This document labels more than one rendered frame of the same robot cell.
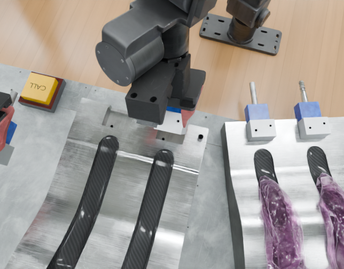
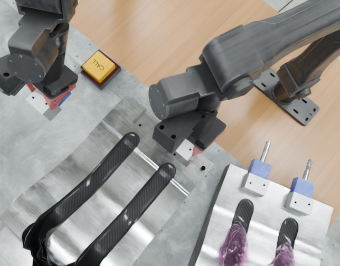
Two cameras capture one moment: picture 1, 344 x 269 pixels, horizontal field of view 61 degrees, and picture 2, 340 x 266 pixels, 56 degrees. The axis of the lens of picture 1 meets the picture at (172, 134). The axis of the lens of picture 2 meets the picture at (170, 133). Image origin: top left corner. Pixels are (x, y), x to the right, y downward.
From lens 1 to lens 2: 17 cm
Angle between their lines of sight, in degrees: 6
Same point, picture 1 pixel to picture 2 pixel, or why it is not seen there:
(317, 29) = not seen: outside the picture
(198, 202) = (178, 216)
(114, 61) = (158, 101)
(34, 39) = (112, 21)
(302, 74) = (318, 152)
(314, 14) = not seen: outside the picture
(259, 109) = (263, 167)
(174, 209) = (157, 213)
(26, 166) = (62, 123)
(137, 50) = (176, 102)
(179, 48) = (209, 106)
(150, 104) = (169, 140)
